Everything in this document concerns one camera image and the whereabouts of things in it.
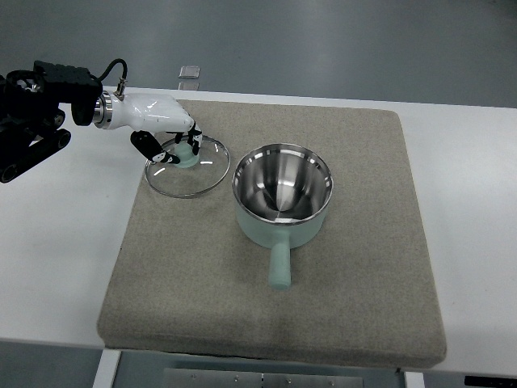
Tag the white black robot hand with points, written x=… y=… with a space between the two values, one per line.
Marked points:
x=162 y=130

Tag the glass lid with green knob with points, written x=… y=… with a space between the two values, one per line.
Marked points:
x=195 y=174

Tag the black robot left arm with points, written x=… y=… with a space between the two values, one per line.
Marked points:
x=31 y=118

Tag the mint green steel pot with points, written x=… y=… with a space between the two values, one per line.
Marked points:
x=282 y=194

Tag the clear floor plate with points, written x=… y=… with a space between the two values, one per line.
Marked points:
x=189 y=72

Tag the beige fabric mat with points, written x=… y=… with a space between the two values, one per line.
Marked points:
x=188 y=280

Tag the grey metal plate below table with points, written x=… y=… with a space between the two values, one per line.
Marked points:
x=217 y=378

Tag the white table leg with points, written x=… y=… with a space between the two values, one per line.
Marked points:
x=107 y=369

